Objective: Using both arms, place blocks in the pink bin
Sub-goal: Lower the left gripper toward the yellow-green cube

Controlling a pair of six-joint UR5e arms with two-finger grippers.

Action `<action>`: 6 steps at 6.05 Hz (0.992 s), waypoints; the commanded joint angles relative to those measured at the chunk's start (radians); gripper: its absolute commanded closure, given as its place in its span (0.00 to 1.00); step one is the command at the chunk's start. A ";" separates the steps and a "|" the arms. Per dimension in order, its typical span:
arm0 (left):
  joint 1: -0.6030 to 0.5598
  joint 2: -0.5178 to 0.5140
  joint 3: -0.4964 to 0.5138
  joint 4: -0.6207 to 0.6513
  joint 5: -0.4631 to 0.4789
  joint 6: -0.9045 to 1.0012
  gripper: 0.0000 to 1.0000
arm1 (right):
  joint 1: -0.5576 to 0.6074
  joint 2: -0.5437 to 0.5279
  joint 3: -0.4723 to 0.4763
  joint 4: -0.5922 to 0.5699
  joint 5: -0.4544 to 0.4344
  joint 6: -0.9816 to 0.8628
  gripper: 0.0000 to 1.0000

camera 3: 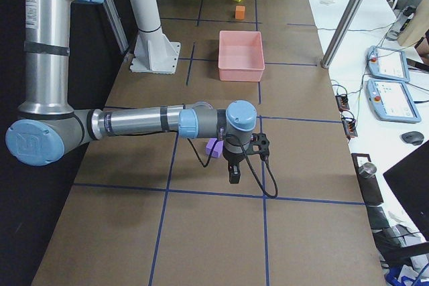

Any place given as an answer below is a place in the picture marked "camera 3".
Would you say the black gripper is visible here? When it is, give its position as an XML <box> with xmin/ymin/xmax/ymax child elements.
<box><xmin>223</xmin><ymin>139</ymin><xmax>245</xmax><ymax>184</ymax></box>

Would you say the purple foam block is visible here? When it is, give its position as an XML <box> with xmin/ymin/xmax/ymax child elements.
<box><xmin>205</xmin><ymin>138</ymin><xmax>223</xmax><ymax>158</ymax></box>

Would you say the orange foam block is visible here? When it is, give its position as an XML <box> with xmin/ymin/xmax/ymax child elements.
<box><xmin>235</xmin><ymin>5</ymin><xmax>246</xmax><ymax>21</ymax></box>

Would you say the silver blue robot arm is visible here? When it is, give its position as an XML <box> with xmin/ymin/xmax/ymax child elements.
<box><xmin>5</xmin><ymin>0</ymin><xmax>257</xmax><ymax>184</ymax></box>

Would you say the pink plastic bin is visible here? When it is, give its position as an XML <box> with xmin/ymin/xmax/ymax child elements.
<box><xmin>218</xmin><ymin>30</ymin><xmax>265</xmax><ymax>82</ymax></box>

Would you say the lower orange connector board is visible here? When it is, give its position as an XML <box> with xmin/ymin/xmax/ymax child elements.
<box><xmin>341</xmin><ymin>116</ymin><xmax>358</xmax><ymax>140</ymax></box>

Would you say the orange connector board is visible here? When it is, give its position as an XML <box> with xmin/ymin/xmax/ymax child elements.
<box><xmin>341</xmin><ymin>116</ymin><xmax>358</xmax><ymax>140</ymax></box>
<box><xmin>335</xmin><ymin>94</ymin><xmax>350</xmax><ymax>112</ymax></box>

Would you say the upper orange connector board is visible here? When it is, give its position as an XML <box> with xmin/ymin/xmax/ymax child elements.
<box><xmin>335</xmin><ymin>94</ymin><xmax>350</xmax><ymax>112</ymax></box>

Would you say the silver metal cylinder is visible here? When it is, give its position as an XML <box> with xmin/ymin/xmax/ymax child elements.
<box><xmin>358</xmin><ymin>162</ymin><xmax>377</xmax><ymax>179</ymax></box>

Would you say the lower teach pendant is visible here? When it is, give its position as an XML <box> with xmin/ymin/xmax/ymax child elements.
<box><xmin>366</xmin><ymin>78</ymin><xmax>421</xmax><ymax>124</ymax></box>

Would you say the teach pendant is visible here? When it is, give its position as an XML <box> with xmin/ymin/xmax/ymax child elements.
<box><xmin>367</xmin><ymin>46</ymin><xmax>410</xmax><ymax>82</ymax></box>
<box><xmin>366</xmin><ymin>78</ymin><xmax>421</xmax><ymax>124</ymax></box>

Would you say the black monitor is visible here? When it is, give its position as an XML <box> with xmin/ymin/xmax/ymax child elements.
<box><xmin>383</xmin><ymin>142</ymin><xmax>428</xmax><ymax>240</ymax></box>

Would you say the upper teach pendant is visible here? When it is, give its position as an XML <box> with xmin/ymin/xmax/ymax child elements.
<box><xmin>367</xmin><ymin>46</ymin><xmax>410</xmax><ymax>82</ymax></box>

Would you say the black computer mouse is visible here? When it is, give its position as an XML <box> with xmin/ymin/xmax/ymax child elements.
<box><xmin>400</xmin><ymin>131</ymin><xmax>424</xmax><ymax>146</ymax></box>

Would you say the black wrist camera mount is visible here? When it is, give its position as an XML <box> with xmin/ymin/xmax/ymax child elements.
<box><xmin>246</xmin><ymin>133</ymin><xmax>269</xmax><ymax>162</ymax></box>

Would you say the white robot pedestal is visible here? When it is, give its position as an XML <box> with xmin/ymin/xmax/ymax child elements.
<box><xmin>130</xmin><ymin>0</ymin><xmax>181</xmax><ymax>74</ymax></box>

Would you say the aluminium frame post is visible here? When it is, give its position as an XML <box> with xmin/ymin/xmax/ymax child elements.
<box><xmin>320</xmin><ymin>0</ymin><xmax>363</xmax><ymax>69</ymax></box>

